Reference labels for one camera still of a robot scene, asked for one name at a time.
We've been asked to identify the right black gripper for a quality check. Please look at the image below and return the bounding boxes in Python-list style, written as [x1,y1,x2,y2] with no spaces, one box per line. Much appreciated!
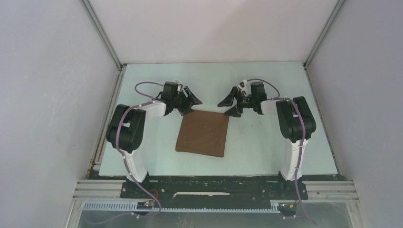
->
[218,86,256,117]

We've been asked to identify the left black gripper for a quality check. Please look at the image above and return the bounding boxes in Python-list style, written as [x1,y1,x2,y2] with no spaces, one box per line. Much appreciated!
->
[171,86,201,116]

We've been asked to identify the brown cloth napkin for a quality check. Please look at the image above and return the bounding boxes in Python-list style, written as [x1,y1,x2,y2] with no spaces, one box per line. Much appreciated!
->
[175,110,229,158]

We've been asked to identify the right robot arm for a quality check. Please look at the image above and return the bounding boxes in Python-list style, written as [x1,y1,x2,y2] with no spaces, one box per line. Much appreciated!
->
[217,78,317,199]

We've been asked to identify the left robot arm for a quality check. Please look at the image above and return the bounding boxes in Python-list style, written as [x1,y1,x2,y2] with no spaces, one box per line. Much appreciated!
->
[106,81,202,198]

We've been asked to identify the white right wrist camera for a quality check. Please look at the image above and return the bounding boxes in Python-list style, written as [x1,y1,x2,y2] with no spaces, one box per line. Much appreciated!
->
[239,79,249,96]

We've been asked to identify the aluminium frame rail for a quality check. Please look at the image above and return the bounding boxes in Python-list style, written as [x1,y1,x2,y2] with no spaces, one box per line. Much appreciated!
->
[73,180,359,203]

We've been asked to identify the left corner aluminium post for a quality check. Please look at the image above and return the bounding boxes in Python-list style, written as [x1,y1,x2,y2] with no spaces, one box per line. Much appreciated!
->
[80,0,123,70]

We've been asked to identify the corner aluminium post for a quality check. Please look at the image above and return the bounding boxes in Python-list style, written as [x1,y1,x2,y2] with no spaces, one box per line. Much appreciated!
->
[304,0,347,68]
[80,0,123,70]

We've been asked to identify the white toothed cable duct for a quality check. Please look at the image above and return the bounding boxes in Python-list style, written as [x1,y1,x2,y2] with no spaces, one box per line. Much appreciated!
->
[82,200,279,213]

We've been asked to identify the right corner aluminium post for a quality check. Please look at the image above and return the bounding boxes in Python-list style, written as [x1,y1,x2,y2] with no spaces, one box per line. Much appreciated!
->
[304,0,347,68]

